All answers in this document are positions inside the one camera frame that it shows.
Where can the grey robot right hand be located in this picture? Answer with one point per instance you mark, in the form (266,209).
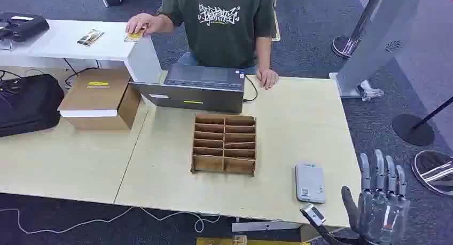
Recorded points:
(380,215)

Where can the yellow board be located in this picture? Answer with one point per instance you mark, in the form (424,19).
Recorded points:
(219,242)

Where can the printed card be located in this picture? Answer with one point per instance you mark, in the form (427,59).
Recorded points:
(90,37)

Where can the chrome stanchion with round base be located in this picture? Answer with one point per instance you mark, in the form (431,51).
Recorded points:
(345,45)
(433,172)

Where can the black device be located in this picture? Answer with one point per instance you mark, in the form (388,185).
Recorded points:
(21,26)

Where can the yellow card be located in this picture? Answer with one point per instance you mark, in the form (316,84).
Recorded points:
(134,36)

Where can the white sign stand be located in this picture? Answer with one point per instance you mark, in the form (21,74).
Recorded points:
(385,34)

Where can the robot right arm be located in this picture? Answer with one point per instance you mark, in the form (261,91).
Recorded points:
(334,240)

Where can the brown cardboard box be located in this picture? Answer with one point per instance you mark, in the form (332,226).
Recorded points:
(95,95)

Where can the person's hand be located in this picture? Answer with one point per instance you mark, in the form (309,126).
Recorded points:
(141,23)
(267,78)

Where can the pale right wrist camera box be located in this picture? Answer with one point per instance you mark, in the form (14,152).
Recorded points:
(313,214)

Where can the grey card reader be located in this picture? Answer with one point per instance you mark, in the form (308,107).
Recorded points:
(310,183)

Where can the black bag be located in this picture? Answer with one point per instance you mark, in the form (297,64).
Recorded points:
(28,103)

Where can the person's right hand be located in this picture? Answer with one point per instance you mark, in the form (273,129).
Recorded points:
(141,23)

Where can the white side table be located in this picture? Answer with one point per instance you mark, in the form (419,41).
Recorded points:
(63,42)

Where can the black stanchion with round base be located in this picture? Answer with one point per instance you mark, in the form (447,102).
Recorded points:
(412,130)

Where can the person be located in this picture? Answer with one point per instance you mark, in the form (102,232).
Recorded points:
(219,27)

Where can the person's left hand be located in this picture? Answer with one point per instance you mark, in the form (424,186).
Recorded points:
(267,78)

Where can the wooden card box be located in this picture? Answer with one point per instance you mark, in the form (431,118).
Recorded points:
(223,146)

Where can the dark grey laptop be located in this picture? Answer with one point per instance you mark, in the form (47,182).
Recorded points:
(198,89)

